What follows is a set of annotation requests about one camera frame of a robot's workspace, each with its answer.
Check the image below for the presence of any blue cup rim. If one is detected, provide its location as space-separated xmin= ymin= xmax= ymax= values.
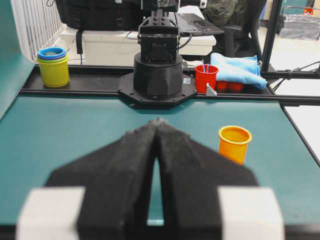
xmin=37 ymin=47 xmax=67 ymax=61

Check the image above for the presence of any yellow-green stacked cup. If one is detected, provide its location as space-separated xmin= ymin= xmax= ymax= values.
xmin=36 ymin=55 xmax=70 ymax=88

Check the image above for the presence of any red cup with straws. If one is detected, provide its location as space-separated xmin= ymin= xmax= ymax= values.
xmin=194 ymin=63 xmax=219 ymax=95

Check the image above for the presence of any black office chair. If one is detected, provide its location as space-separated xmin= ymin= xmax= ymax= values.
xmin=202 ymin=0 xmax=267 ymax=61

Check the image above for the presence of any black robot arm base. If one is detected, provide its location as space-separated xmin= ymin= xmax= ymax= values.
xmin=117 ymin=0 xmax=197 ymax=107

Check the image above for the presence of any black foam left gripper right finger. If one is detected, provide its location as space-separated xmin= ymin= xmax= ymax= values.
xmin=155 ymin=119 xmax=286 ymax=240

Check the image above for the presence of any red cup tray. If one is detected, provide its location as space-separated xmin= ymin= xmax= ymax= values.
xmin=216 ymin=81 xmax=245 ymax=93

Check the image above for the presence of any white storage box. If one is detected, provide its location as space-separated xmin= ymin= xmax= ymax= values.
xmin=59 ymin=4 xmax=217 ymax=66

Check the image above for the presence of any orange plastic cup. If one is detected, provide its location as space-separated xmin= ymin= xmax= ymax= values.
xmin=218 ymin=125 xmax=252 ymax=165

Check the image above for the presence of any black aluminium frame post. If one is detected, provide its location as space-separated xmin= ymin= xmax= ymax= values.
xmin=260 ymin=0 xmax=320 ymax=80

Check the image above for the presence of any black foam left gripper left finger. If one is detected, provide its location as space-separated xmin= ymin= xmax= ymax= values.
xmin=16 ymin=121 xmax=159 ymax=240

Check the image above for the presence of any white slatted rack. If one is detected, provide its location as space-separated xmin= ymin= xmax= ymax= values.
xmin=10 ymin=0 xmax=66 ymax=62

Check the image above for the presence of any black laptop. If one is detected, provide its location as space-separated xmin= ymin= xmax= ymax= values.
xmin=169 ymin=13 xmax=224 ymax=37

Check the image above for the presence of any black backpack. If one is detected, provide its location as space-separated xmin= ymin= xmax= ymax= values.
xmin=55 ymin=0 xmax=151 ymax=55

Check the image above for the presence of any light blue cloth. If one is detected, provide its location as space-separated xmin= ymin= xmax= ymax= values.
xmin=210 ymin=52 xmax=267 ymax=90

